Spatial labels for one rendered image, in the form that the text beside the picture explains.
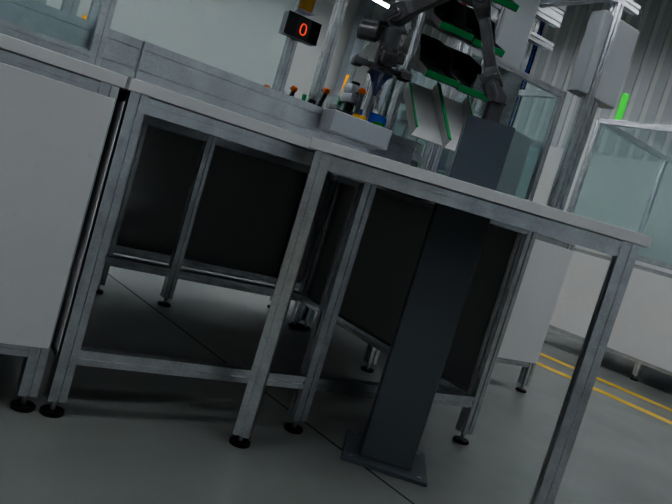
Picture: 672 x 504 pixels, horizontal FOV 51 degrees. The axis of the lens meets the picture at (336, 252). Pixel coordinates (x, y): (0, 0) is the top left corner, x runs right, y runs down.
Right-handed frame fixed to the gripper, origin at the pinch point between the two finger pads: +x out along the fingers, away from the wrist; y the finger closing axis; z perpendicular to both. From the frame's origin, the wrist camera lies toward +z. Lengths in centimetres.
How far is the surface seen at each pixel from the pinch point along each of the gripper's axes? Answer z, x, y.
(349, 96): -9.8, 4.6, -5.4
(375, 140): 11.9, 17.3, 1.6
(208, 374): 22, 93, -28
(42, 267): 38, 72, -74
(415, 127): -8.9, 7.5, 18.2
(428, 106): -25.2, -2.8, 25.3
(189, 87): 24, 20, -53
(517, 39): -113, -61, 85
